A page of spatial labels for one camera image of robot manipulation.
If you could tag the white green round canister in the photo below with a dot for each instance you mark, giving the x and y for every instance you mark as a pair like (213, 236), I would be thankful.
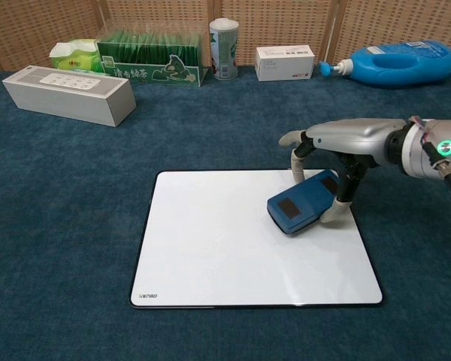
(223, 49)

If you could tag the white dry-erase board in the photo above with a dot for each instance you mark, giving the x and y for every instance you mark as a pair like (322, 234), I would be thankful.
(210, 270)

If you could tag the teal table mat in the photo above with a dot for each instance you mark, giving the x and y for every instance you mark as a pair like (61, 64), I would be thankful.
(60, 225)

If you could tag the blue whiteboard eraser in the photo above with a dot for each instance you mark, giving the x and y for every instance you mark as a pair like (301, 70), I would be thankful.
(304, 203)

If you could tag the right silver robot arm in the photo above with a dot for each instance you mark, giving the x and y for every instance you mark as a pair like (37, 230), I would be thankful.
(417, 158)

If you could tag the clear green tea box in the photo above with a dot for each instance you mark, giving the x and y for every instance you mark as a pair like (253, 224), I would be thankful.
(135, 71)

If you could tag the long grey speaker box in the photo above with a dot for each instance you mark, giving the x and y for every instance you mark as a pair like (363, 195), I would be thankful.
(60, 99)

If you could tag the blue pump detergent bottle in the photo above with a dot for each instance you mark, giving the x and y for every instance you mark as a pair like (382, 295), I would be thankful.
(428, 71)

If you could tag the green tissue pack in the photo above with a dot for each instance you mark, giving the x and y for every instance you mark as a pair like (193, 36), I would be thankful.
(77, 60)

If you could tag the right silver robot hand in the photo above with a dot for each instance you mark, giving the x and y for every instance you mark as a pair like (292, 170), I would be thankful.
(353, 135)

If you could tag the woven wooden folding screen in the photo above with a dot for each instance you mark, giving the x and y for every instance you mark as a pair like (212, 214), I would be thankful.
(285, 22)

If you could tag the small white carton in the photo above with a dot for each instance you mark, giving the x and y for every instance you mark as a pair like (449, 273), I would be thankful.
(283, 65)

